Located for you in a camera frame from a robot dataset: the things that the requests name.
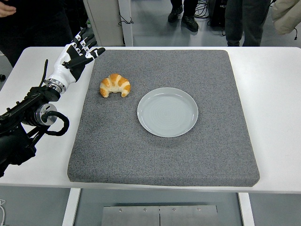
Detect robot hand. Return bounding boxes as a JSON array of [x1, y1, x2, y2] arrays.
[[47, 27, 106, 85]]

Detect person's hand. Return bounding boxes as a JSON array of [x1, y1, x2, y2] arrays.
[[0, 2, 17, 18]]

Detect golden croissant bread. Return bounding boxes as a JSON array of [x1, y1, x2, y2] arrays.
[[99, 73, 131, 98]]

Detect grey round plate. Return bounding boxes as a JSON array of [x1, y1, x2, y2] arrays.
[[137, 87, 199, 138]]

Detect grey metal plate with screws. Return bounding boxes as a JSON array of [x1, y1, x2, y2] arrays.
[[103, 205, 219, 226]]

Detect person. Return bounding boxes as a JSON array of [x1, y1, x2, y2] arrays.
[[224, 0, 271, 47], [0, 0, 74, 69], [167, 0, 199, 32], [67, 0, 89, 36]]

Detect white cabinet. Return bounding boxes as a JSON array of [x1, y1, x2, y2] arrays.
[[83, 0, 125, 47]]

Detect grey speckled mat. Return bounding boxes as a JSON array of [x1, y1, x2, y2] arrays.
[[67, 49, 261, 188]]

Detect white table leg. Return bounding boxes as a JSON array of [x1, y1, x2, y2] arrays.
[[237, 192, 255, 226], [61, 188, 82, 226]]

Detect black equipment box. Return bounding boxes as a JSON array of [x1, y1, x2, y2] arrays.
[[210, 0, 228, 28]]

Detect beige jacket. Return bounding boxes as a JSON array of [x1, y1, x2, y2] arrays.
[[271, 0, 301, 36]]

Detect white post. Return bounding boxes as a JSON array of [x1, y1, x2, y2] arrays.
[[119, 0, 134, 47]]

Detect thin black cable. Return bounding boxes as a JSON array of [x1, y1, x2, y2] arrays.
[[118, 11, 135, 25]]

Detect black coiled floor cables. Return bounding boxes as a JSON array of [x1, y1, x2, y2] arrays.
[[194, 0, 212, 20]]

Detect white cord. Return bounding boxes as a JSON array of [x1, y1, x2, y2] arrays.
[[0, 199, 7, 224]]

